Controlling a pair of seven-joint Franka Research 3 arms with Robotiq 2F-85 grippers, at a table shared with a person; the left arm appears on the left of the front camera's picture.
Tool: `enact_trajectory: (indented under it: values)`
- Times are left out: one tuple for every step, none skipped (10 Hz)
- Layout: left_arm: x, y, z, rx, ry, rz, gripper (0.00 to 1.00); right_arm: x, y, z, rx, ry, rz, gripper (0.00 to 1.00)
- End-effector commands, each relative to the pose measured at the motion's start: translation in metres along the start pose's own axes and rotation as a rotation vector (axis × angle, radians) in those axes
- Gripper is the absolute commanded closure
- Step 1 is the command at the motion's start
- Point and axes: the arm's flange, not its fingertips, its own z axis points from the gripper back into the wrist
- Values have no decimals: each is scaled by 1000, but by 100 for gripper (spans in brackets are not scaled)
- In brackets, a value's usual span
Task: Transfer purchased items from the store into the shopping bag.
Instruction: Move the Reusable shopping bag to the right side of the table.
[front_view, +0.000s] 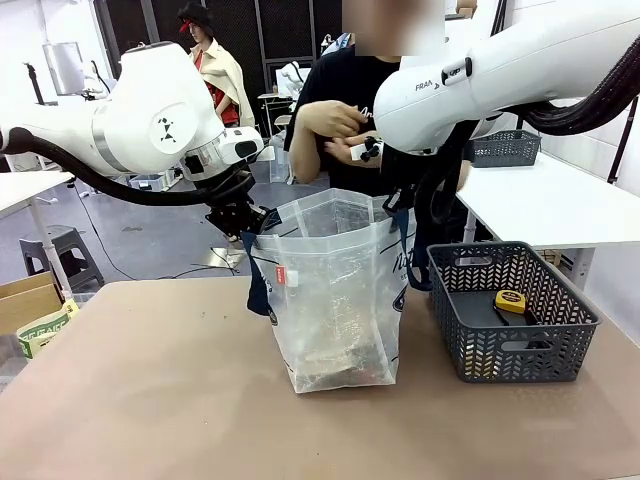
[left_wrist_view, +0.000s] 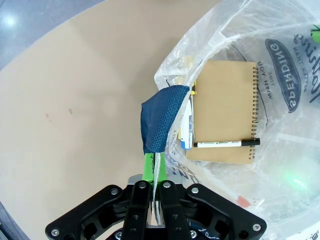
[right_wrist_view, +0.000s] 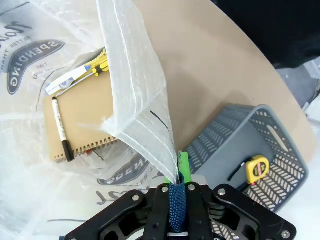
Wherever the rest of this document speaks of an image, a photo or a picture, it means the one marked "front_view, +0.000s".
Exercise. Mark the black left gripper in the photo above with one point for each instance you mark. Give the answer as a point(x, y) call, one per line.
point(230, 210)

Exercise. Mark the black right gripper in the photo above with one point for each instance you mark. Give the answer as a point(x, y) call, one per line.
point(402, 172)

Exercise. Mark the grey plastic lattice basket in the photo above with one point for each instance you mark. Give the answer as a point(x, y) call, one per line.
point(505, 149)
point(510, 330)

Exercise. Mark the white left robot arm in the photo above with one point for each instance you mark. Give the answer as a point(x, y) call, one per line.
point(145, 120)

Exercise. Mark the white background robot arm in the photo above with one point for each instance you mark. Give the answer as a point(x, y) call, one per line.
point(292, 75)

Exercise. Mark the person's right forearm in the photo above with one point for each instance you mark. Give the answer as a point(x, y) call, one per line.
point(307, 150)

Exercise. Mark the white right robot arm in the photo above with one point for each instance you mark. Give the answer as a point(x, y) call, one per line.
point(500, 70)

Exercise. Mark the person's left hand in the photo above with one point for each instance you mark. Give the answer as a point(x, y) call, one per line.
point(342, 147)

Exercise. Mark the person's right hand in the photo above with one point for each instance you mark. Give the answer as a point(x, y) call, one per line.
point(342, 119)

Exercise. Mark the tall clear plastic container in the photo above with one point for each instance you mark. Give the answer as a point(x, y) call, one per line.
point(280, 167)

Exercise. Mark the shiny metal floor piece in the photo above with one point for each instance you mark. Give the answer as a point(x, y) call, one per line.
point(227, 256)

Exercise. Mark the clear plastic storage bin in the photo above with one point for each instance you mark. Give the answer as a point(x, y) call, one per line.
point(150, 184)

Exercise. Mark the person in black t-shirt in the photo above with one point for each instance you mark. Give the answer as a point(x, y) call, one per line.
point(325, 80)

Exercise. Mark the mannequin with cream jacket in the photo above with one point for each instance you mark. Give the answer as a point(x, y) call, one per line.
point(222, 85)

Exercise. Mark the white side table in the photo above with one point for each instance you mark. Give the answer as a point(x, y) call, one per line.
point(545, 205)

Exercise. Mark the yellow tape measure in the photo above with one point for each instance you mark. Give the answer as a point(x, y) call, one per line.
point(511, 301)

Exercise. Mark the grey plastic step stool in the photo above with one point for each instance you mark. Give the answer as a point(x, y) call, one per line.
point(65, 250)

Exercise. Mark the black slanted pole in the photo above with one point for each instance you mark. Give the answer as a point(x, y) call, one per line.
point(622, 145)

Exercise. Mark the white desk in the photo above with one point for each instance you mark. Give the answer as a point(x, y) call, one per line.
point(25, 187)

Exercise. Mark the green and white package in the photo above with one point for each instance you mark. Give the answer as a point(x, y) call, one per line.
point(45, 335)

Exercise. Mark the brown cardboard box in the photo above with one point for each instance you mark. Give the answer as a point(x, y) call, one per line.
point(27, 305)

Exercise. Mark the black tripod stand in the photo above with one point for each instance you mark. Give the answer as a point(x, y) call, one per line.
point(37, 85)

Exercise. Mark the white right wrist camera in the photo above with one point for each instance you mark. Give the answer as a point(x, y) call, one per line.
point(365, 150)

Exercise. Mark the grey framed wall panel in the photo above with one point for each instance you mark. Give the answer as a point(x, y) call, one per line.
point(62, 67)

